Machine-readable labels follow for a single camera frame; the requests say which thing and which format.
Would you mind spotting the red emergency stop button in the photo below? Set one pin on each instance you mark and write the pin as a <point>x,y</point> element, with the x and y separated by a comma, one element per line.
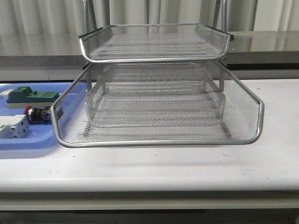
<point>38,115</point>

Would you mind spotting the blue plastic tray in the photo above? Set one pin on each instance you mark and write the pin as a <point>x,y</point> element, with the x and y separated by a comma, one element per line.
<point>35,137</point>

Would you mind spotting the white circuit breaker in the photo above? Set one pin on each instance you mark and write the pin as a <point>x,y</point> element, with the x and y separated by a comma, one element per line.
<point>13,127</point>

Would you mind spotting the grey background counter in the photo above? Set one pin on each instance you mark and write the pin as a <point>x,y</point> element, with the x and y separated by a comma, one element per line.
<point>53,58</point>

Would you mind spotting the small white plastic part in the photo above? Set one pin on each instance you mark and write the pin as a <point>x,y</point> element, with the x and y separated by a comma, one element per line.
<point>4,95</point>

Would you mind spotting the silver wire rack frame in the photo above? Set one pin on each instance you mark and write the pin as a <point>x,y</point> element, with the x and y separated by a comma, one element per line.
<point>149,81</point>

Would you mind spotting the green and cream switch block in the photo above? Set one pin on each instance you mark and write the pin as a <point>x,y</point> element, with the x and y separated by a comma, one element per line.
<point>24,96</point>

